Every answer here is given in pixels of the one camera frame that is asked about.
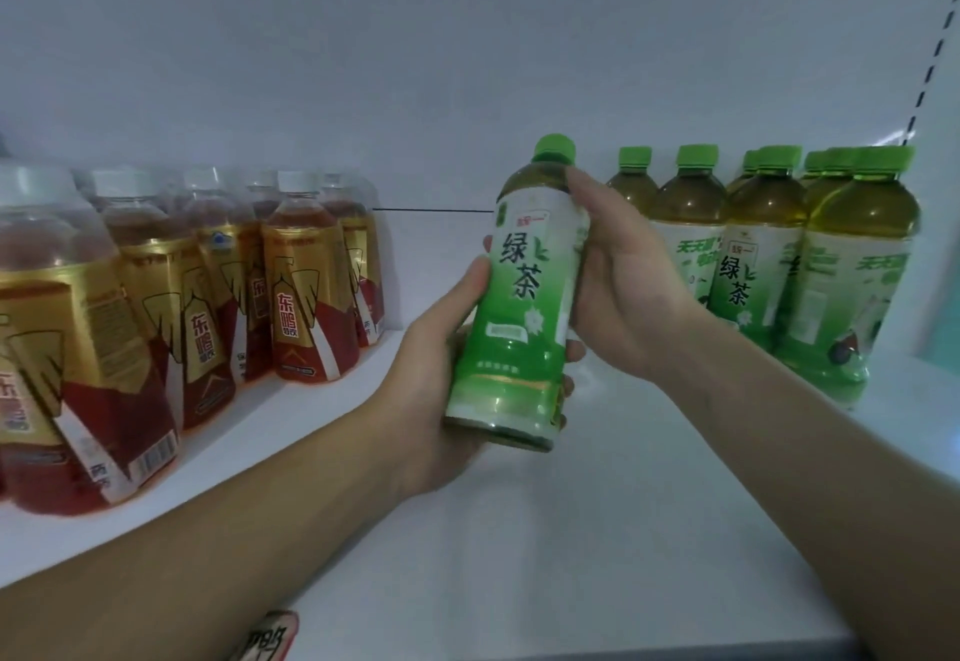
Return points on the person's left hand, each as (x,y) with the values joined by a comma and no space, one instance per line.
(428,406)

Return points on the person's right hand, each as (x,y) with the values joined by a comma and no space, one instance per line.
(638,293)

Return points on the green tea bottle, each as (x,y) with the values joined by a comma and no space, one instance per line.
(518,323)

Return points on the row of green-capped bottles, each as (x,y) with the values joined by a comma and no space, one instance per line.
(855,263)

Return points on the white metal shelf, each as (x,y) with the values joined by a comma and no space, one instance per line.
(450,53)

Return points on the row of amber drink bottles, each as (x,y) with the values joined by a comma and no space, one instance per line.
(120,353)

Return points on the person's right forearm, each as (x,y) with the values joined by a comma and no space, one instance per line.
(825,488)

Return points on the person's left forearm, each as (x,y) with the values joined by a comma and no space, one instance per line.
(195,563)

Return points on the grey shelf label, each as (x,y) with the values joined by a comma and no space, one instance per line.
(273,635)

